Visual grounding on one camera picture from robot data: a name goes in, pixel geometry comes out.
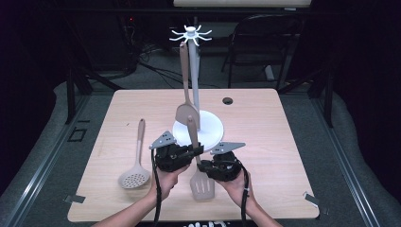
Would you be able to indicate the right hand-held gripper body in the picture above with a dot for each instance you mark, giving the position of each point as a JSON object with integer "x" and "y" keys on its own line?
{"x": 227, "y": 167}

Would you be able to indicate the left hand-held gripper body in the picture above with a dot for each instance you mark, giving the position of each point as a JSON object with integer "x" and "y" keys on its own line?
{"x": 168, "y": 157}

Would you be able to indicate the beige slotted spatula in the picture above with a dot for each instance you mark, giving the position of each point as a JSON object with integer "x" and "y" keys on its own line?
{"x": 202, "y": 187}

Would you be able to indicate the white utensil stand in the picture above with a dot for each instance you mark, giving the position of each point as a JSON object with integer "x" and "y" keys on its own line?
{"x": 211, "y": 126}

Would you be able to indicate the beige solid spatula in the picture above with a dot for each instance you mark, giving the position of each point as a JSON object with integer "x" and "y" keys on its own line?
{"x": 187, "y": 113}

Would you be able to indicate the beige perforated skimmer spoon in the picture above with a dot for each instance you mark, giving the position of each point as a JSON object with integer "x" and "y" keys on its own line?
{"x": 134, "y": 179}

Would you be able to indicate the person's right hand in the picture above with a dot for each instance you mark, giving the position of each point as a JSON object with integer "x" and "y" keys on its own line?
{"x": 238, "y": 189}

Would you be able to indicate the person's left hand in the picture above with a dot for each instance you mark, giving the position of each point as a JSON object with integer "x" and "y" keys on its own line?
{"x": 167, "y": 183}

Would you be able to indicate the black table grommet hole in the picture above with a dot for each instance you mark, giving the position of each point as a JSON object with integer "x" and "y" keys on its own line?
{"x": 227, "y": 101}

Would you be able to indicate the black device with white marks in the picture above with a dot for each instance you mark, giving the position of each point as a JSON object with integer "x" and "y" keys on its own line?
{"x": 217, "y": 224}

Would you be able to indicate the grey tape piece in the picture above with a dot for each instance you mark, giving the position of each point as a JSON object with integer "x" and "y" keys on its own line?
{"x": 312, "y": 199}
{"x": 75, "y": 199}

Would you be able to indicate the black metal stand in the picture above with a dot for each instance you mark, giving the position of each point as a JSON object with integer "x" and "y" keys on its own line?
{"x": 329, "y": 104}
{"x": 70, "y": 94}

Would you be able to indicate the black folding chair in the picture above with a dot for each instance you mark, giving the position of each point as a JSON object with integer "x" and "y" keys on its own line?
{"x": 265, "y": 38}

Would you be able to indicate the aluminium floor rail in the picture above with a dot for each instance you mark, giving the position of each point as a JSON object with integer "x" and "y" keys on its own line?
{"x": 30, "y": 189}
{"x": 353, "y": 186}

